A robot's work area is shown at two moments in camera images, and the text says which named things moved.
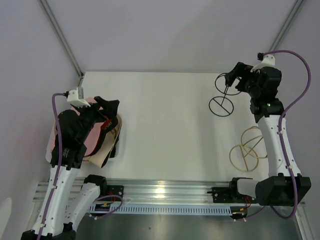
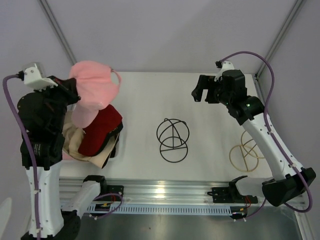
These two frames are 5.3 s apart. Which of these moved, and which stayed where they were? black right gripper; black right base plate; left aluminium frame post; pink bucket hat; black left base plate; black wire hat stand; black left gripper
Moved: pink bucket hat; black left gripper; black right gripper; black wire hat stand
Stayed: left aluminium frame post; black right base plate; black left base plate
